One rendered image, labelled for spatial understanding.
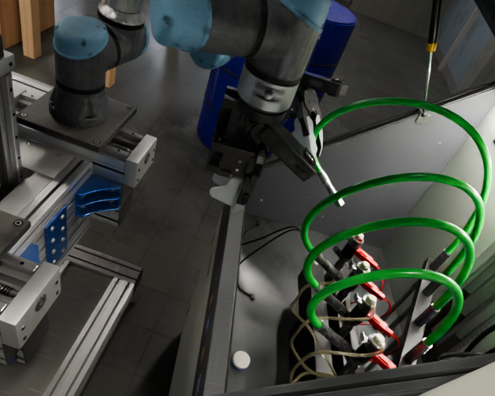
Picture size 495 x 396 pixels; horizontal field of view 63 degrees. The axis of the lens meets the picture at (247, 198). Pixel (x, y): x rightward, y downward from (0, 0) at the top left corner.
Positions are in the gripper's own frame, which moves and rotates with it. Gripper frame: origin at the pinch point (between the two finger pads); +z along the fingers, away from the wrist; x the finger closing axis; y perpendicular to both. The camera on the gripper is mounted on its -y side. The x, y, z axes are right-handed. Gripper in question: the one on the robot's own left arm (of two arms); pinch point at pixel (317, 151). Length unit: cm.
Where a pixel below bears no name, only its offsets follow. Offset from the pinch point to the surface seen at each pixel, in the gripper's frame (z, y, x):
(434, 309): 32.4, -20.1, 7.7
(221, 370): 36.0, 14.7, 30.0
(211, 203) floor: 25, 122, -107
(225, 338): 32.5, 16.7, 24.7
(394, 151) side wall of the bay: 5.4, -8.4, -29.8
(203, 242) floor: 42, 113, -81
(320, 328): 27.5, -6.1, 26.5
